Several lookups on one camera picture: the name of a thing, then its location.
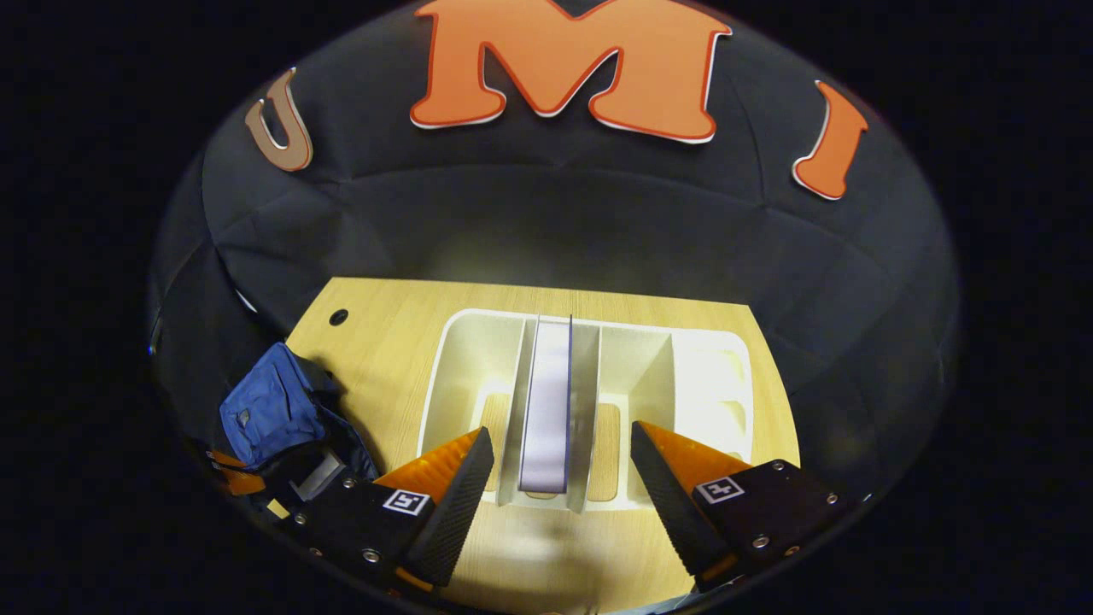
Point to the blue schoolbag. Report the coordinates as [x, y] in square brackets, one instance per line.
[265, 401]

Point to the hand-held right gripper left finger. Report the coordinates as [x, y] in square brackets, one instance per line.
[452, 504]

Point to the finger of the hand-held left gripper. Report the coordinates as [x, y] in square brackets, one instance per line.
[243, 483]

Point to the black backdrop cloth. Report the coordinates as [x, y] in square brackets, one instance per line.
[555, 222]

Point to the white book with blue picture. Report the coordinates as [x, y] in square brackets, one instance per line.
[546, 401]

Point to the white bookshelf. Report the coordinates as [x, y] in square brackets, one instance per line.
[470, 376]

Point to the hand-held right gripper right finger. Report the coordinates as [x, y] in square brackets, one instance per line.
[666, 504]

